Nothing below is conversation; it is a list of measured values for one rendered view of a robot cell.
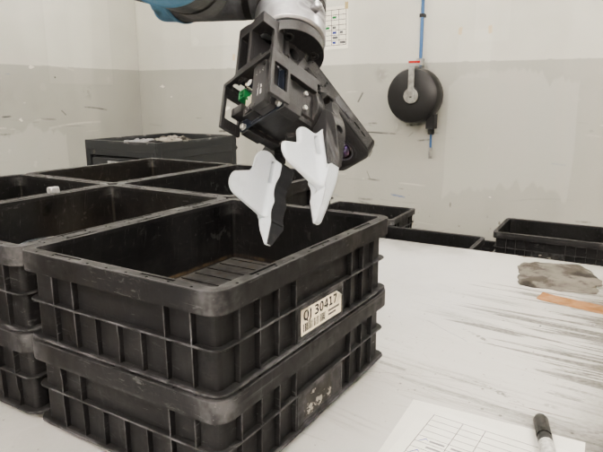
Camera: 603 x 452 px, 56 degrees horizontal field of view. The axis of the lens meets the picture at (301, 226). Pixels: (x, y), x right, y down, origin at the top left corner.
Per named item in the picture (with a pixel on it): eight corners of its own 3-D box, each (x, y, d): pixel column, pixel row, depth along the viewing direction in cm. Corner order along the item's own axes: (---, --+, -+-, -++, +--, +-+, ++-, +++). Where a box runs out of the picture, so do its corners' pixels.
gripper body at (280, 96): (215, 134, 52) (227, 39, 58) (284, 173, 58) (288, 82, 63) (272, 96, 47) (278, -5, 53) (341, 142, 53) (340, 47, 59)
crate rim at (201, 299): (217, 319, 51) (216, 294, 51) (17, 268, 67) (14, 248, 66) (391, 231, 85) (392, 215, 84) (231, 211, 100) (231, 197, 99)
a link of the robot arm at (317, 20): (291, 54, 66) (345, 15, 60) (290, 84, 63) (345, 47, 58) (240, 16, 61) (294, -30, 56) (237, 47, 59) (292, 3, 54)
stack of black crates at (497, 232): (599, 334, 236) (613, 228, 226) (595, 363, 210) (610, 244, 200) (499, 316, 255) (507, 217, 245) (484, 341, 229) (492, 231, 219)
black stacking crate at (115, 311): (221, 414, 54) (216, 299, 51) (28, 344, 69) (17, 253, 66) (388, 293, 87) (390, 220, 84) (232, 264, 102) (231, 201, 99)
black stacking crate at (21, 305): (26, 343, 69) (15, 253, 66) (-97, 299, 84) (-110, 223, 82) (231, 264, 102) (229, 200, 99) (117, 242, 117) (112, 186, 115)
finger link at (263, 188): (207, 230, 51) (231, 138, 54) (258, 252, 54) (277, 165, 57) (229, 226, 48) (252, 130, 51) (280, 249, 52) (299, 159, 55)
